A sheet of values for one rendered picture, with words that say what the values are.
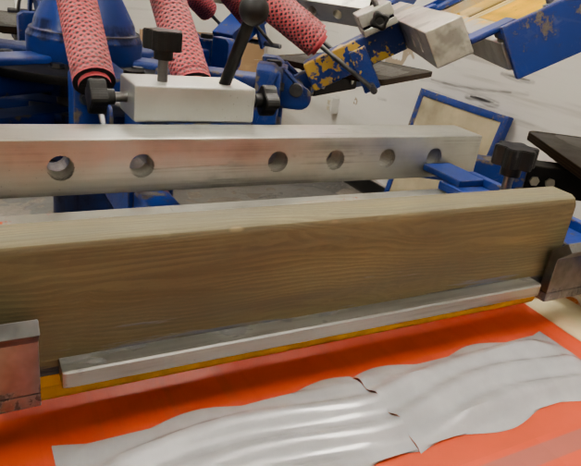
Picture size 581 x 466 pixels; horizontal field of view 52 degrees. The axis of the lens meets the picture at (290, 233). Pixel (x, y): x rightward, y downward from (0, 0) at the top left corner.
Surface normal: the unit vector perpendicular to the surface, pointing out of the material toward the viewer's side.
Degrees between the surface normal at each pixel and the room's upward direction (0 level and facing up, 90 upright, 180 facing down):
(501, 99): 90
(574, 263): 90
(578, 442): 0
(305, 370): 0
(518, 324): 0
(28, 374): 90
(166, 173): 90
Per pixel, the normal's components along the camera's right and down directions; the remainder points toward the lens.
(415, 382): 0.47, -0.56
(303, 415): 0.28, -0.54
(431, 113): -0.84, -0.07
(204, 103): 0.47, 0.40
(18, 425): 0.12, -0.91
